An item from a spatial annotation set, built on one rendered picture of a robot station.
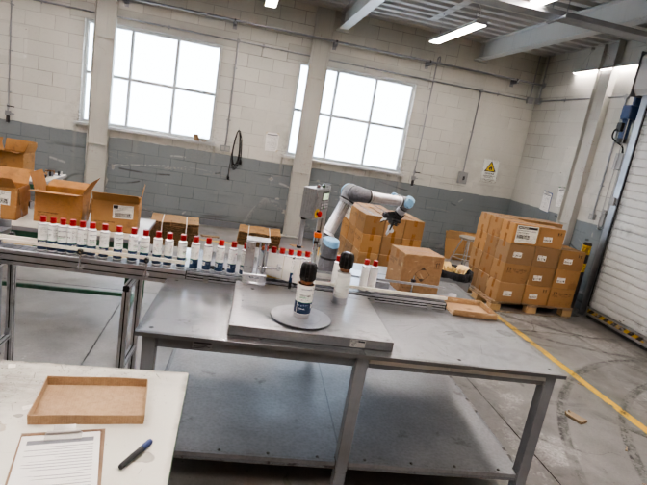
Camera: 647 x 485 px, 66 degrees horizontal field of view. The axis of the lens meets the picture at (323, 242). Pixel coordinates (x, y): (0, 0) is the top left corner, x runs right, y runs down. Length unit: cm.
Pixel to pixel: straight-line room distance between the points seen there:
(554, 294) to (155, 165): 615
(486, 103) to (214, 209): 500
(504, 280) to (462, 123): 353
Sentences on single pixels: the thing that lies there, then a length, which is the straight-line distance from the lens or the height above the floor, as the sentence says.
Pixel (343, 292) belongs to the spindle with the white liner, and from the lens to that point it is 283.
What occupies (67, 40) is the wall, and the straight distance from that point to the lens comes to 875.
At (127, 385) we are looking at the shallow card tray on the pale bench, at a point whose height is 80.
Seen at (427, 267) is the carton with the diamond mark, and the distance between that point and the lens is 347.
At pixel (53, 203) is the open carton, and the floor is 93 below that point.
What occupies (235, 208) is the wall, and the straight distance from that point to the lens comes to 846.
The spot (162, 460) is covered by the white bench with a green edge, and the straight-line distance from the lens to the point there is 166.
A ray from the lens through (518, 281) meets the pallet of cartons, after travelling 667.
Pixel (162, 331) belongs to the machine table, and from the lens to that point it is 237.
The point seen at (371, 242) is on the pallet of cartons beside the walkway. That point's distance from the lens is 648.
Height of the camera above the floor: 181
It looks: 12 degrees down
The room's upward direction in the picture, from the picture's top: 10 degrees clockwise
